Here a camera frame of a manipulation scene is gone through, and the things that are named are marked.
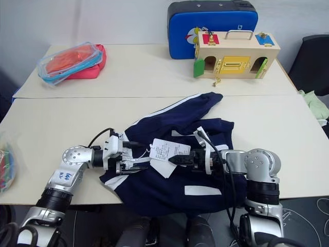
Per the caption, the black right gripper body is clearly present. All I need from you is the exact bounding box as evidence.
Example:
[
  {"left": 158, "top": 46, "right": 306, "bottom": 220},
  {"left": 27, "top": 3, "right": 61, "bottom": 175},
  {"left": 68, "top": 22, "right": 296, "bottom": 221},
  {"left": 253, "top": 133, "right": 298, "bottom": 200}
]
[{"left": 189, "top": 148, "right": 207, "bottom": 172}]

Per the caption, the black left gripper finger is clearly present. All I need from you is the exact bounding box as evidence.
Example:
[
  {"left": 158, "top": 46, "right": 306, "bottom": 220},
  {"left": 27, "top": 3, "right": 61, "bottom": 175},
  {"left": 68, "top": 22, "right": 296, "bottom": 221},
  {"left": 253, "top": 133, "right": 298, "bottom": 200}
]
[
  {"left": 123, "top": 140, "right": 145, "bottom": 149},
  {"left": 120, "top": 166, "right": 150, "bottom": 175}
]

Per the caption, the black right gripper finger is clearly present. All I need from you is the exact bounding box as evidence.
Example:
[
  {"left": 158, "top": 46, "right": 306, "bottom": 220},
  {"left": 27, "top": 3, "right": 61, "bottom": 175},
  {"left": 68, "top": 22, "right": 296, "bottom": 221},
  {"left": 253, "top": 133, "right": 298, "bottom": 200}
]
[
  {"left": 170, "top": 159, "right": 193, "bottom": 167},
  {"left": 168, "top": 153, "right": 193, "bottom": 162}
]

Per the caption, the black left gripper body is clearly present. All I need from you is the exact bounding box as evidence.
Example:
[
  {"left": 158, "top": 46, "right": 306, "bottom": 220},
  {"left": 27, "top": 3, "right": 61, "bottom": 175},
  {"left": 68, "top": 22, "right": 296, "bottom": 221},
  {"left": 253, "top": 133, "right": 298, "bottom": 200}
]
[{"left": 107, "top": 140, "right": 130, "bottom": 176}]

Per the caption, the navy blue white-striped jacket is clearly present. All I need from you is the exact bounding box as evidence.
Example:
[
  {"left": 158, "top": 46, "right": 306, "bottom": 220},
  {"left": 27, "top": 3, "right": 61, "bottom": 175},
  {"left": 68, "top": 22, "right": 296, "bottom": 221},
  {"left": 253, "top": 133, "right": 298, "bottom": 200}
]
[{"left": 99, "top": 92, "right": 248, "bottom": 216}]

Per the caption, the white printed hang tag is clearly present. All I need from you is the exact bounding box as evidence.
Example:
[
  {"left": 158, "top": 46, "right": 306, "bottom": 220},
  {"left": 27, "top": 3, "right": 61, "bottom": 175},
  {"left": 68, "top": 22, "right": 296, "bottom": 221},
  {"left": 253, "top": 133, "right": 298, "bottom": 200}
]
[{"left": 149, "top": 138, "right": 191, "bottom": 162}]

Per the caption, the blank white hang tag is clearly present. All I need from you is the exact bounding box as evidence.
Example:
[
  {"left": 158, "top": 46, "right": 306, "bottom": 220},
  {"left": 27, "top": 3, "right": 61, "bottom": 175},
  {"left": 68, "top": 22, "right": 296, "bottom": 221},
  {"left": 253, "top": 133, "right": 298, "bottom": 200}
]
[{"left": 151, "top": 158, "right": 178, "bottom": 179}]

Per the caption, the dark rounded shape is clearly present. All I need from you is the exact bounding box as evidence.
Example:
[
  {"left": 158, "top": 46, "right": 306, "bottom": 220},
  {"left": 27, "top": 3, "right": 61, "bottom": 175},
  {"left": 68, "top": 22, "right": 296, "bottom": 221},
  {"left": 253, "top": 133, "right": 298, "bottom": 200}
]
[{"left": 187, "top": 215, "right": 217, "bottom": 247}]

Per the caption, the red fabric pouch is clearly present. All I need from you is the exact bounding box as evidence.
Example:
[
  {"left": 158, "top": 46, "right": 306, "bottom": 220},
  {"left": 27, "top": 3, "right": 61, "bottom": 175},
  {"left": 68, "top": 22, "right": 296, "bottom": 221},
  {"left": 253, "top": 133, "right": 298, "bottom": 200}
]
[{"left": 63, "top": 44, "right": 107, "bottom": 80}]

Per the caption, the clear blue-trimmed zipper pouch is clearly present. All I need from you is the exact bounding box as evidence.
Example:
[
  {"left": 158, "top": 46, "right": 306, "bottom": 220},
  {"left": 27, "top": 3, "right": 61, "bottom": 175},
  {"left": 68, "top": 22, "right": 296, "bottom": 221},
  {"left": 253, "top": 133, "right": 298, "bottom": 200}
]
[{"left": 36, "top": 41, "right": 103, "bottom": 83}]

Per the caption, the clear bag of colourful items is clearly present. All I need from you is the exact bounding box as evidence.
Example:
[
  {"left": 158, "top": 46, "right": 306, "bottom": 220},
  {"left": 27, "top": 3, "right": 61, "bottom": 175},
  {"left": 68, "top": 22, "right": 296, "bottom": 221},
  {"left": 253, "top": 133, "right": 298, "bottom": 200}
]
[{"left": 0, "top": 130, "right": 19, "bottom": 193}]

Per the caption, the wooden lock box toy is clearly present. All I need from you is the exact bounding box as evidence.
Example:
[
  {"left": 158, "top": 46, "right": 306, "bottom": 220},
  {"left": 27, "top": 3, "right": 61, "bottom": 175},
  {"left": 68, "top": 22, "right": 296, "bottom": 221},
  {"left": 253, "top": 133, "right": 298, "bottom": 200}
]
[{"left": 192, "top": 29, "right": 281, "bottom": 87}]

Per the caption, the blue cartoon carry case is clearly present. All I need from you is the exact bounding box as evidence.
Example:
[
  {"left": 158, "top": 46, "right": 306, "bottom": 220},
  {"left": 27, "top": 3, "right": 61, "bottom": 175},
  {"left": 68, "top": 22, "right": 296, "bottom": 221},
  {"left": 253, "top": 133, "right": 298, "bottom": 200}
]
[{"left": 167, "top": 0, "right": 259, "bottom": 60}]

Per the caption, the light green cloth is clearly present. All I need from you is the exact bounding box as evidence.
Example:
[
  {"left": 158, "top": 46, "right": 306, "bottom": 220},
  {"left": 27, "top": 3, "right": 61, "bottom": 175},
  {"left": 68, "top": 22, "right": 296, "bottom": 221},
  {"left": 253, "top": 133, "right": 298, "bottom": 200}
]
[{"left": 298, "top": 90, "right": 329, "bottom": 127}]

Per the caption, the black chair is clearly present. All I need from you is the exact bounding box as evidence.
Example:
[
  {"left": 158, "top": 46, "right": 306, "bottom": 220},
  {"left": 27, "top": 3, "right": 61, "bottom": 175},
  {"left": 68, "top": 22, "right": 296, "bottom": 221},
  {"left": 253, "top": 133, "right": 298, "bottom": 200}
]
[{"left": 287, "top": 33, "right": 329, "bottom": 96}]

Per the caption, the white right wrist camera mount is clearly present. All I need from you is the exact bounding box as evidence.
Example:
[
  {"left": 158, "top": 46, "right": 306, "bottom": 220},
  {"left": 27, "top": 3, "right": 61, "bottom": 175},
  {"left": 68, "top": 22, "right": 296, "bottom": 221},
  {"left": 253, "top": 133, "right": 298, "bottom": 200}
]
[{"left": 193, "top": 127, "right": 214, "bottom": 176}]

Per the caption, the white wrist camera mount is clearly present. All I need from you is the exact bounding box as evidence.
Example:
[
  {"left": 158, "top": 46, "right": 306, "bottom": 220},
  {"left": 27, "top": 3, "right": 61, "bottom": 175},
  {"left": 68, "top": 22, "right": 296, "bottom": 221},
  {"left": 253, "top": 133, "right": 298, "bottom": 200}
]
[
  {"left": 102, "top": 132, "right": 124, "bottom": 170},
  {"left": 193, "top": 127, "right": 214, "bottom": 176}
]

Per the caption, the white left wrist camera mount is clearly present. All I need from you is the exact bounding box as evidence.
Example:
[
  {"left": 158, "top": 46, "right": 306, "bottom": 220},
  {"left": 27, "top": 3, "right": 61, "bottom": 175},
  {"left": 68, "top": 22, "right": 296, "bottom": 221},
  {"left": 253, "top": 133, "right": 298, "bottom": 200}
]
[{"left": 102, "top": 132, "right": 124, "bottom": 170}]

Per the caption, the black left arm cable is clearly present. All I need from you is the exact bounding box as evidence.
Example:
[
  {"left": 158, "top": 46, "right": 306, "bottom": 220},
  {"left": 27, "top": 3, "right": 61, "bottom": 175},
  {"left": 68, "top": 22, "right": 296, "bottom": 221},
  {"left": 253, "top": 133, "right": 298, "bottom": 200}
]
[{"left": 87, "top": 128, "right": 115, "bottom": 149}]

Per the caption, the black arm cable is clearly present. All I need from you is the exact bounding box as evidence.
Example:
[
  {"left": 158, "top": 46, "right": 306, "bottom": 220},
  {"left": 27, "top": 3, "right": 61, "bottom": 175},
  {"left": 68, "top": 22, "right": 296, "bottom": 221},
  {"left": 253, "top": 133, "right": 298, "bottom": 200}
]
[
  {"left": 87, "top": 128, "right": 115, "bottom": 149},
  {"left": 196, "top": 130, "right": 241, "bottom": 241}
]

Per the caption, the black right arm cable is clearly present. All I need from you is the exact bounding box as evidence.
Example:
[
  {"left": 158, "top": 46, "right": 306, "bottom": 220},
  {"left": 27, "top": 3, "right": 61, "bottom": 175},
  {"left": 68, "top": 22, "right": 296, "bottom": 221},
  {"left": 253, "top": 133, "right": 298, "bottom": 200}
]
[{"left": 196, "top": 130, "right": 241, "bottom": 241}]

